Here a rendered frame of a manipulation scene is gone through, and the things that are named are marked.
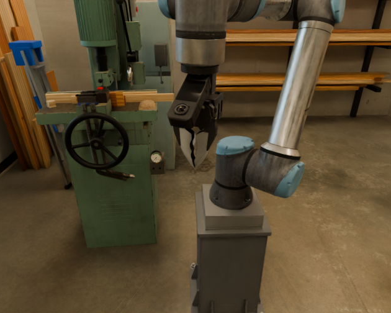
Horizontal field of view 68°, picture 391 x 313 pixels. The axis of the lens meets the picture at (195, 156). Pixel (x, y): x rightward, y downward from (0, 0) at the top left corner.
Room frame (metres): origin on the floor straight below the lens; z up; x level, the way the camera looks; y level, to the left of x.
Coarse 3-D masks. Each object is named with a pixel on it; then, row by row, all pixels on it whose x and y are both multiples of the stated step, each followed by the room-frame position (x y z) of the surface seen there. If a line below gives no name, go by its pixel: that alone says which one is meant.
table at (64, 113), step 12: (48, 108) 1.46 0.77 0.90; (60, 108) 1.46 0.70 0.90; (72, 108) 1.46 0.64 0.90; (120, 108) 1.46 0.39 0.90; (132, 108) 1.46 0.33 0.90; (156, 108) 1.47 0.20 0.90; (48, 120) 1.38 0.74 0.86; (60, 120) 1.38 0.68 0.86; (120, 120) 1.41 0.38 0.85; (132, 120) 1.42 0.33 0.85; (144, 120) 1.42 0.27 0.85; (156, 120) 1.43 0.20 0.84
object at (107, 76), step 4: (108, 68) 1.64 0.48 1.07; (96, 72) 1.53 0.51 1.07; (100, 72) 1.53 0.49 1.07; (104, 72) 1.53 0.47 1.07; (108, 72) 1.54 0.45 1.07; (112, 72) 1.65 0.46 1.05; (96, 76) 1.52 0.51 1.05; (100, 76) 1.52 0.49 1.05; (104, 76) 1.52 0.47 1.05; (108, 76) 1.52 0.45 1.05; (112, 76) 1.63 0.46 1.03; (96, 80) 1.52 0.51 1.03; (104, 80) 1.52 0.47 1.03; (108, 80) 1.52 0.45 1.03; (112, 80) 1.62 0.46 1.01; (96, 84) 1.52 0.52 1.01; (100, 84) 1.52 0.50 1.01; (104, 84) 1.52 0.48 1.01; (108, 84) 1.52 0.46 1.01
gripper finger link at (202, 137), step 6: (198, 132) 0.54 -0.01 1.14; (204, 132) 0.53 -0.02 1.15; (198, 138) 0.53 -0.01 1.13; (204, 138) 0.53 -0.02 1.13; (198, 144) 0.53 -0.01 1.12; (204, 144) 0.53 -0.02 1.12; (198, 150) 0.53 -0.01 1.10; (204, 150) 0.53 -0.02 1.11; (198, 156) 0.53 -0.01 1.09; (204, 156) 0.53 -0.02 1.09; (198, 162) 0.54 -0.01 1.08
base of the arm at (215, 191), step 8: (216, 184) 1.03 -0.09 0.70; (216, 192) 1.02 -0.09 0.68; (224, 192) 0.99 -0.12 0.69; (232, 192) 0.99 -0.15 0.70; (240, 192) 0.99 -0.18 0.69; (248, 192) 1.01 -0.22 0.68; (216, 200) 1.00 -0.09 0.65; (224, 200) 0.98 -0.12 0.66; (232, 200) 0.97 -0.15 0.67; (240, 200) 0.98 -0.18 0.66; (248, 200) 1.00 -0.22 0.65; (224, 208) 0.97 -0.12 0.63; (232, 208) 0.97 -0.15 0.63; (240, 208) 0.97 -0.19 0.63
